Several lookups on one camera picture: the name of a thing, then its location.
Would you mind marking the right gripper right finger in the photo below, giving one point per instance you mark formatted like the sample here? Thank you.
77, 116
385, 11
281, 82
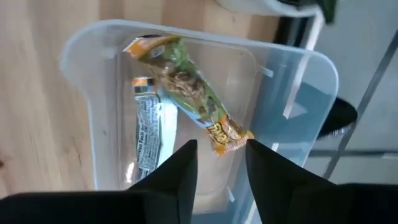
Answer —
311, 205

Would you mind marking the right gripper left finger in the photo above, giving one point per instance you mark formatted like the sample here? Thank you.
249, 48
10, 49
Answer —
124, 208

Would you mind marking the green orange Chewy granola bar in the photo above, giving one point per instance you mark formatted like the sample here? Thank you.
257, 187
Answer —
186, 84
149, 130

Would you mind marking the clear plastic bin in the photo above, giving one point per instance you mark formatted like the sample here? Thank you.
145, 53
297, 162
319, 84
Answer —
102, 93

